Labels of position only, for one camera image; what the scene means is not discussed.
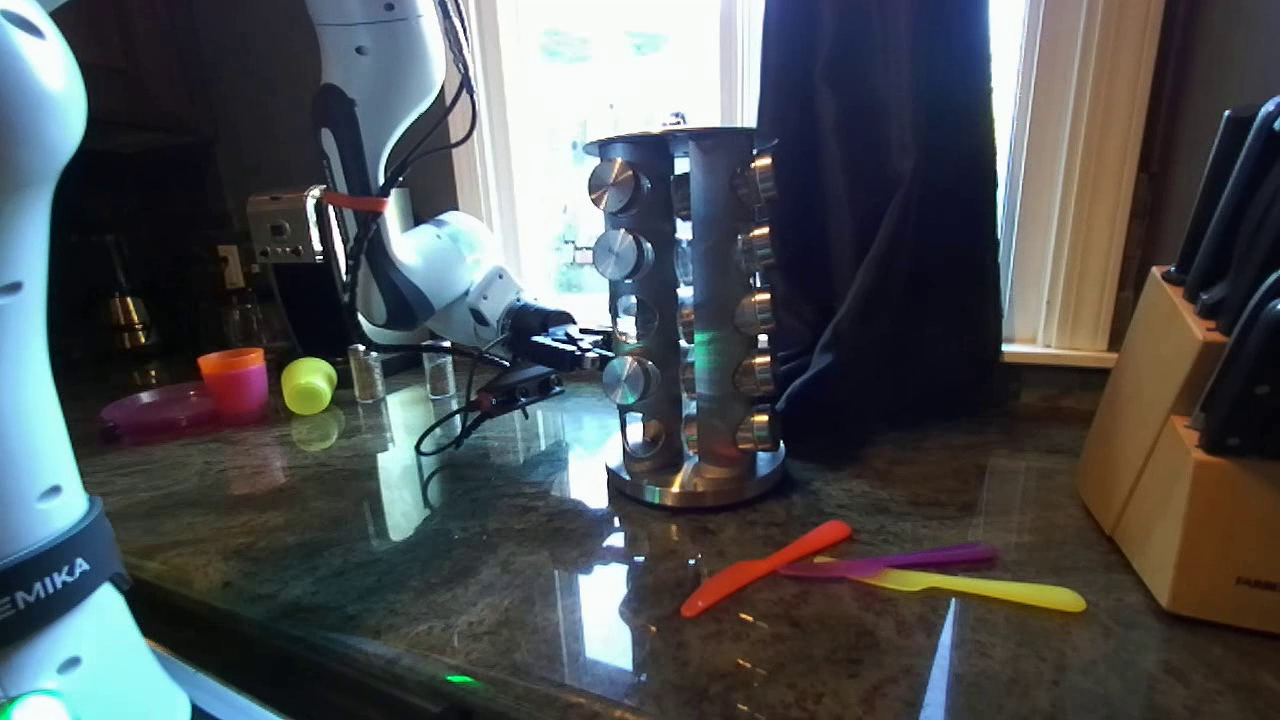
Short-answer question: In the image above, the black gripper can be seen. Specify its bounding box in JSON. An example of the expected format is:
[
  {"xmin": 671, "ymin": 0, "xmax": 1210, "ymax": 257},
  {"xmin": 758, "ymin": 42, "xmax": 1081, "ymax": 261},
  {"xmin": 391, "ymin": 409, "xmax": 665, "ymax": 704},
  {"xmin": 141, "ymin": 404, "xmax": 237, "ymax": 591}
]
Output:
[{"xmin": 503, "ymin": 300, "xmax": 627, "ymax": 381}]

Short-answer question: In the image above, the glass pepper jar steel cap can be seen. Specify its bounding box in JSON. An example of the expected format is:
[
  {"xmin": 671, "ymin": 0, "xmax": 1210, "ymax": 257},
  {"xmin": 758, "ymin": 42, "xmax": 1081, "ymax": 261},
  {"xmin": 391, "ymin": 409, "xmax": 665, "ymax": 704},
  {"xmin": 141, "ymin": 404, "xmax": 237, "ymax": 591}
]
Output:
[
  {"xmin": 344, "ymin": 339, "xmax": 391, "ymax": 409},
  {"xmin": 415, "ymin": 335, "xmax": 464, "ymax": 404}
]

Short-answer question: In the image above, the steel revolving spice rack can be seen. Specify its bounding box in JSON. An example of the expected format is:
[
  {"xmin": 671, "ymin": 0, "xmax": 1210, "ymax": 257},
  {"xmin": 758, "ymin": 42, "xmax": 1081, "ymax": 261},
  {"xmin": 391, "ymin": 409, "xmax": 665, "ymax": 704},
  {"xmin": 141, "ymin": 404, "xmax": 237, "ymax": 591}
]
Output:
[{"xmin": 582, "ymin": 125, "xmax": 791, "ymax": 517}]

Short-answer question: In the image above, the white framed window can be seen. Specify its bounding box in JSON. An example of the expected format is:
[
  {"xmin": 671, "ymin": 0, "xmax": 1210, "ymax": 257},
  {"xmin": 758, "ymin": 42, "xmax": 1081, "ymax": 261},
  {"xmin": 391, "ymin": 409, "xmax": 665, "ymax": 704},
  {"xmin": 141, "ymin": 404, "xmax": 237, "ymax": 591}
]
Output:
[{"xmin": 451, "ymin": 0, "xmax": 1169, "ymax": 371}]

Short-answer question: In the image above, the spice jar steel cap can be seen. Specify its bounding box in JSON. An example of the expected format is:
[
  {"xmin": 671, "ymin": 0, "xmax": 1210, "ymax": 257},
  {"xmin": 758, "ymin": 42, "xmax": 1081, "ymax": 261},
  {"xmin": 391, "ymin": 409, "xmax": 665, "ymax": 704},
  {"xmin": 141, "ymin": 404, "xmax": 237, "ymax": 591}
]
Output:
[
  {"xmin": 585, "ymin": 155, "xmax": 650, "ymax": 219},
  {"xmin": 738, "ymin": 404, "xmax": 782, "ymax": 458},
  {"xmin": 738, "ymin": 347, "xmax": 782, "ymax": 404},
  {"xmin": 601, "ymin": 353, "xmax": 661, "ymax": 411},
  {"xmin": 590, "ymin": 219, "xmax": 656, "ymax": 288},
  {"xmin": 738, "ymin": 219, "xmax": 782, "ymax": 282},
  {"xmin": 738, "ymin": 149, "xmax": 782, "ymax": 206},
  {"xmin": 738, "ymin": 283, "xmax": 782, "ymax": 339}
]

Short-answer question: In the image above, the orange plastic knife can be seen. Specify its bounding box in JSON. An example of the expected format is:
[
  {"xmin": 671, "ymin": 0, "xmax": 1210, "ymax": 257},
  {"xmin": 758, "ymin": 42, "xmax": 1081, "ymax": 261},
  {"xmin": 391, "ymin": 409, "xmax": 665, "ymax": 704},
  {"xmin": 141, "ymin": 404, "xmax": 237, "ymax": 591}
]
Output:
[{"xmin": 676, "ymin": 517, "xmax": 861, "ymax": 624}]

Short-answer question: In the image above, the yellow green plastic cup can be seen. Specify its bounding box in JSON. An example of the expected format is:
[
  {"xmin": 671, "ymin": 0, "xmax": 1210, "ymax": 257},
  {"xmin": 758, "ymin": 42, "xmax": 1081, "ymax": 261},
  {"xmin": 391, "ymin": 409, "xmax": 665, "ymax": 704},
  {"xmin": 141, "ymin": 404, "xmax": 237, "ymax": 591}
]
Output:
[{"xmin": 275, "ymin": 353, "xmax": 344, "ymax": 420}]

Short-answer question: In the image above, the dark curtain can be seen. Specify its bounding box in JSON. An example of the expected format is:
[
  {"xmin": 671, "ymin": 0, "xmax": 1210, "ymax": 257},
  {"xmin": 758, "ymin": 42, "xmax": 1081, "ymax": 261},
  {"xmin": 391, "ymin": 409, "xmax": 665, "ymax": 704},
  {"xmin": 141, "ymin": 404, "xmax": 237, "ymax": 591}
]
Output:
[{"xmin": 758, "ymin": 0, "xmax": 1010, "ymax": 470}]

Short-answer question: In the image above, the orange pink plastic cup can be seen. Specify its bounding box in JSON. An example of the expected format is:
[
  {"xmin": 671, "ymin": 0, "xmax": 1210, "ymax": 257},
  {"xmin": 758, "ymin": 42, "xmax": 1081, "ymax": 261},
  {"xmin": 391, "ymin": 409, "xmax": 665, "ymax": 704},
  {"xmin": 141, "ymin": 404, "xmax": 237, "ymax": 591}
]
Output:
[{"xmin": 191, "ymin": 345, "xmax": 275, "ymax": 432}]

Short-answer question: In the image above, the purple plastic knife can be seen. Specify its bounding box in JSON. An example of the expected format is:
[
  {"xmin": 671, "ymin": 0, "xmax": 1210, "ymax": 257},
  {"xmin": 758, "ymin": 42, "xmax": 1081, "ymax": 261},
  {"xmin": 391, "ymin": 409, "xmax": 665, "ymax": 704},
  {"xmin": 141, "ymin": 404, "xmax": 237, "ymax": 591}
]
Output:
[{"xmin": 777, "ymin": 540, "xmax": 1005, "ymax": 583}]

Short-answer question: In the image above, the pink plastic plate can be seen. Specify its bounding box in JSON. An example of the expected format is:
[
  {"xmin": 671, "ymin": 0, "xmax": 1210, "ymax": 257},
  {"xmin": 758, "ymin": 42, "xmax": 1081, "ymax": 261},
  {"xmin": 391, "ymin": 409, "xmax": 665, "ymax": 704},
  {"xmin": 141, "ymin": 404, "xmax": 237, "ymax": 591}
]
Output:
[{"xmin": 97, "ymin": 381, "xmax": 219, "ymax": 448}]

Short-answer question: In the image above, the yellow plastic knife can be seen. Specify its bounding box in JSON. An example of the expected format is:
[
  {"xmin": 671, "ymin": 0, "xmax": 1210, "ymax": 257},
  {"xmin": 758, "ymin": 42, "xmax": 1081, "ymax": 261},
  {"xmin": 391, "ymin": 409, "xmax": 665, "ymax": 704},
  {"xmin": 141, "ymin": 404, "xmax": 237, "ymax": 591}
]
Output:
[{"xmin": 851, "ymin": 565, "xmax": 1094, "ymax": 619}]

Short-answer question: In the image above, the wooden knife block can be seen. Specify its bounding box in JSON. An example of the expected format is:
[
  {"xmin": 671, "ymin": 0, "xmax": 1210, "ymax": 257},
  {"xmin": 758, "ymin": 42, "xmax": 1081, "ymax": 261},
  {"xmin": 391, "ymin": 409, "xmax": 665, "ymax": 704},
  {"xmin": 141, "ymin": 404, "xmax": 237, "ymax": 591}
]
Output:
[{"xmin": 1071, "ymin": 265, "xmax": 1280, "ymax": 641}]

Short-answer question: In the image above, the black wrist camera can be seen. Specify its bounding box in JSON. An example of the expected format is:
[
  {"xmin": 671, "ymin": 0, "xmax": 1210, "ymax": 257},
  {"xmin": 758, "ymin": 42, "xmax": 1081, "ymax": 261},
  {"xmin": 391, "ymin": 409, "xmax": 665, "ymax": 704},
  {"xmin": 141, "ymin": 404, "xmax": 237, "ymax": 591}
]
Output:
[{"xmin": 473, "ymin": 359, "xmax": 565, "ymax": 411}]

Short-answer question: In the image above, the orange cable strap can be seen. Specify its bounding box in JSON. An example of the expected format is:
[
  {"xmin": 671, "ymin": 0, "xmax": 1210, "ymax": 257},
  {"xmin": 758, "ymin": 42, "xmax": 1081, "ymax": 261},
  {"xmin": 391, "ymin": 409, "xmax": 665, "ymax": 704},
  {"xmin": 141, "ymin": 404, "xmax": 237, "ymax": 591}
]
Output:
[{"xmin": 318, "ymin": 189, "xmax": 398, "ymax": 219}]

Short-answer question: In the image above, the black handled kitchen knife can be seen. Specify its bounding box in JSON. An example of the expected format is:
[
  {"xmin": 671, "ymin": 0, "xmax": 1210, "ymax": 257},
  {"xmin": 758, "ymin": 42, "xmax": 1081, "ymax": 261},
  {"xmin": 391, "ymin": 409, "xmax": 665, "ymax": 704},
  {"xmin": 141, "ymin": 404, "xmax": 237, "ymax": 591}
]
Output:
[
  {"xmin": 1185, "ymin": 94, "xmax": 1280, "ymax": 306},
  {"xmin": 1171, "ymin": 106, "xmax": 1259, "ymax": 283},
  {"xmin": 1217, "ymin": 171, "xmax": 1280, "ymax": 333},
  {"xmin": 1194, "ymin": 270, "xmax": 1280, "ymax": 462}
]

